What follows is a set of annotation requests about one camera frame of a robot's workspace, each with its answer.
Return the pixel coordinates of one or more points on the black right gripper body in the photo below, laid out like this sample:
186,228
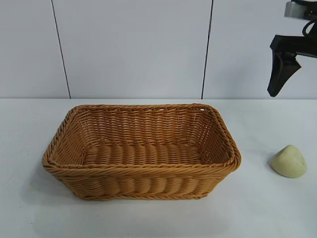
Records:
297,45

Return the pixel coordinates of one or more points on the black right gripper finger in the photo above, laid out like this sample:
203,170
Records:
281,72

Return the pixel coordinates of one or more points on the pale yellow egg yolk pastry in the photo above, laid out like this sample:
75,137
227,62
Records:
288,162

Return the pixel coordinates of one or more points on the tan woven wicker basket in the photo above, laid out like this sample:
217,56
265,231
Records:
141,158

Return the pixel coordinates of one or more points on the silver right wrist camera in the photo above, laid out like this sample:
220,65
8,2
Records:
296,7

